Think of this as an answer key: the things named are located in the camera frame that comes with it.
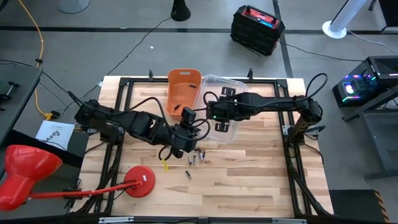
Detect grey round floor base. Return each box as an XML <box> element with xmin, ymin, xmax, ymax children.
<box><xmin>58</xmin><ymin>0</ymin><xmax>91</xmax><ymax>15</ymax></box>

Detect silver metal bracket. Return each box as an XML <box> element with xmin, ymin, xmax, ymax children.
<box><xmin>98</xmin><ymin>216</ymin><xmax>135</xmax><ymax>224</ymax></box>
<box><xmin>271</xmin><ymin>217</ymin><xmax>308</xmax><ymax>224</ymax></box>

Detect thin black floor cable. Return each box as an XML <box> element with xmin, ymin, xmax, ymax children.
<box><xmin>42</xmin><ymin>71</ymin><xmax>96</xmax><ymax>119</ymax></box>

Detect black rail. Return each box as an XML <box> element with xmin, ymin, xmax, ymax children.
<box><xmin>0</xmin><ymin>214</ymin><xmax>398</xmax><ymax>224</ymax></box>

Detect black aluminium table frame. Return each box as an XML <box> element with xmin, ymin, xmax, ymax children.
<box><xmin>73</xmin><ymin>77</ymin><xmax>334</xmax><ymax>218</ymax></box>

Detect black flat box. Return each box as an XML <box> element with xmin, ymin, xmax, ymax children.
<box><xmin>0</xmin><ymin>129</ymin><xmax>91</xmax><ymax>170</ymax></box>

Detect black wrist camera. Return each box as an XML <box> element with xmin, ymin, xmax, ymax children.
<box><xmin>205</xmin><ymin>101</ymin><xmax>220</xmax><ymax>123</ymax></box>
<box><xmin>181</xmin><ymin>106</ymin><xmax>197</xmax><ymax>129</ymax></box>

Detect black cabinet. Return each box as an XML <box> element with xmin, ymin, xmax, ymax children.
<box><xmin>368</xmin><ymin>0</ymin><xmax>398</xmax><ymax>34</ymax></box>

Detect black clamp tool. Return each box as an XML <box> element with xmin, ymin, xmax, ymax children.
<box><xmin>0</xmin><ymin>81</ymin><xmax>20</xmax><ymax>105</ymax></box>

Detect clear plastic container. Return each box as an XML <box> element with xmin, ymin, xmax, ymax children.
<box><xmin>194</xmin><ymin>74</ymin><xmax>251</xmax><ymax>144</ymax></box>

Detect red desk lamp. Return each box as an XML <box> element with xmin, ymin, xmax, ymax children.
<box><xmin>0</xmin><ymin>144</ymin><xmax>156</xmax><ymax>212</ymax></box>

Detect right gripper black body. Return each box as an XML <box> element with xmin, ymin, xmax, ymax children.
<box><xmin>217</xmin><ymin>95</ymin><xmax>243</xmax><ymax>122</ymax></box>

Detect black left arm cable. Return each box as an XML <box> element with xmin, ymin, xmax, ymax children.
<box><xmin>107</xmin><ymin>96</ymin><xmax>211</xmax><ymax>162</ymax></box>

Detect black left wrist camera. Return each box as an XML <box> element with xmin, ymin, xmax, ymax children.
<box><xmin>181</xmin><ymin>106</ymin><xmax>197</xmax><ymax>129</ymax></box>

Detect white paper manual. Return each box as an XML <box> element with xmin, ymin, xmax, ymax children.
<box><xmin>35</xmin><ymin>120</ymin><xmax>76</xmax><ymax>151</ymax></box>

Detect black box hazard stripe edge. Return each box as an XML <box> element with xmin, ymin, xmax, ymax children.
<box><xmin>328</xmin><ymin>189</ymin><xmax>389</xmax><ymax>223</ymax></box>

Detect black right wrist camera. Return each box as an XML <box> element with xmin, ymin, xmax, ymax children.
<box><xmin>205</xmin><ymin>101</ymin><xmax>220</xmax><ymax>123</ymax></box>

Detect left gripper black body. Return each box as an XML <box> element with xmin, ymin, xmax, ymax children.
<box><xmin>169</xmin><ymin>124</ymin><xmax>203</xmax><ymax>154</ymax></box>

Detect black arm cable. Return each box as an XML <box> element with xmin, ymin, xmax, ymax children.
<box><xmin>203</xmin><ymin>73</ymin><xmax>330</xmax><ymax>110</ymax></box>
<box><xmin>107</xmin><ymin>96</ymin><xmax>211</xmax><ymax>162</ymax></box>

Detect grey metal side table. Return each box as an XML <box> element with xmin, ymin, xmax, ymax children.
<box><xmin>341</xmin><ymin>90</ymin><xmax>398</xmax><ymax>181</ymax></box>

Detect orange plastic basket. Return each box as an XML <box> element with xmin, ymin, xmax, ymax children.
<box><xmin>165</xmin><ymin>68</ymin><xmax>203</xmax><ymax>121</ymax></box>

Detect black red tool case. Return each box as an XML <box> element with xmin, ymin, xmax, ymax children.
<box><xmin>229</xmin><ymin>5</ymin><xmax>286</xmax><ymax>57</ymax></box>

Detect long black floor cable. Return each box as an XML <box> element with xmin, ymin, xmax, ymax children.
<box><xmin>57</xmin><ymin>17</ymin><xmax>172</xmax><ymax>121</ymax></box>

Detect white floor cable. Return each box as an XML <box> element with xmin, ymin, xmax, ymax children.
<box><xmin>346</xmin><ymin>30</ymin><xmax>398</xmax><ymax>54</ymax></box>

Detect yellow extension cable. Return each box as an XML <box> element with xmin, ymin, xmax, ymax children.
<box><xmin>17</xmin><ymin>0</ymin><xmax>55</xmax><ymax>121</ymax></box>

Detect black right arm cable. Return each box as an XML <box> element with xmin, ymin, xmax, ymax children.
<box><xmin>203</xmin><ymin>73</ymin><xmax>330</xmax><ymax>110</ymax></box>

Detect dark grey desk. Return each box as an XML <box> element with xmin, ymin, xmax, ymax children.
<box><xmin>0</xmin><ymin>65</ymin><xmax>44</xmax><ymax>147</ymax></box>

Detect black computer tower RGB lights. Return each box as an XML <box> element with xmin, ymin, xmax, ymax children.
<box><xmin>331</xmin><ymin>55</ymin><xmax>398</xmax><ymax>108</ymax></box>

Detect white tower fan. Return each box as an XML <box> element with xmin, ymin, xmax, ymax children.
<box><xmin>322</xmin><ymin>0</ymin><xmax>369</xmax><ymax>40</ymax></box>

